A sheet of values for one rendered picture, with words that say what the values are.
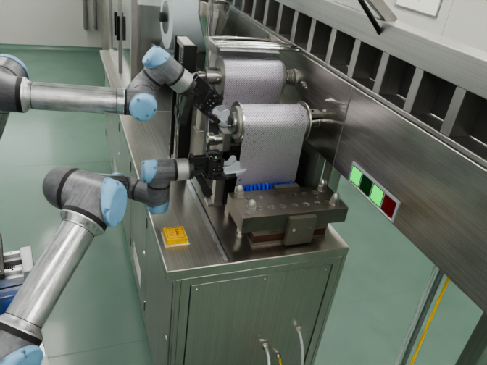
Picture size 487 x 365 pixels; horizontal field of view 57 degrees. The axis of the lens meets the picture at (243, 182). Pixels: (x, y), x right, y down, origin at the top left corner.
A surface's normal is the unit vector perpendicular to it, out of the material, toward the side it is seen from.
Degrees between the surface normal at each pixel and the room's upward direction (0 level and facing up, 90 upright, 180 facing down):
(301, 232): 90
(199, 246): 0
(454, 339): 0
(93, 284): 0
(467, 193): 90
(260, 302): 90
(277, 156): 90
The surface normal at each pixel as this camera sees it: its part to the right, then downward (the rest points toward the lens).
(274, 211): 0.12, -0.86
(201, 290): 0.33, 0.51
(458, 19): -0.94, 0.07
